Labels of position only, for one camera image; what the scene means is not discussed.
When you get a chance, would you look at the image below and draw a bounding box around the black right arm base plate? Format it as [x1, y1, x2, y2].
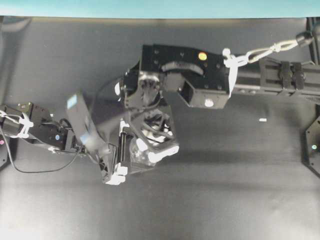
[302, 116, 320, 178]

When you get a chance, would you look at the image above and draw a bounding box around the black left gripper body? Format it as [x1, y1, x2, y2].
[74, 119, 121, 183]

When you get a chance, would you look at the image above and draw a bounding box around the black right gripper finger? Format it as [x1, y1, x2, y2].
[136, 138, 148, 152]
[147, 145, 180, 163]

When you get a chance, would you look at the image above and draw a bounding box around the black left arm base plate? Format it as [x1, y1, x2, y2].
[0, 135, 11, 171]

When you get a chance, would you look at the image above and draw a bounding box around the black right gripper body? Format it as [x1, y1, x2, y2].
[119, 98, 175, 148]

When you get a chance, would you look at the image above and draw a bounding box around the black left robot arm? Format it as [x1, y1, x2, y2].
[0, 100, 129, 186]

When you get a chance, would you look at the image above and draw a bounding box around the white braided cable right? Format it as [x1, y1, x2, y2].
[222, 37, 301, 97]

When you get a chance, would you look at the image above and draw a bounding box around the black thin cable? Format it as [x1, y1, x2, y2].
[0, 127, 101, 174]

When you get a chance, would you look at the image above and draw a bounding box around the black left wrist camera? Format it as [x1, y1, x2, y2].
[66, 92, 101, 151]

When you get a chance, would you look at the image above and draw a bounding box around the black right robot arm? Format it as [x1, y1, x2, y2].
[119, 44, 320, 165]

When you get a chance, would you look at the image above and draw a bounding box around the left gripper white-tipped finger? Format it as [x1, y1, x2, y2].
[105, 166, 128, 185]

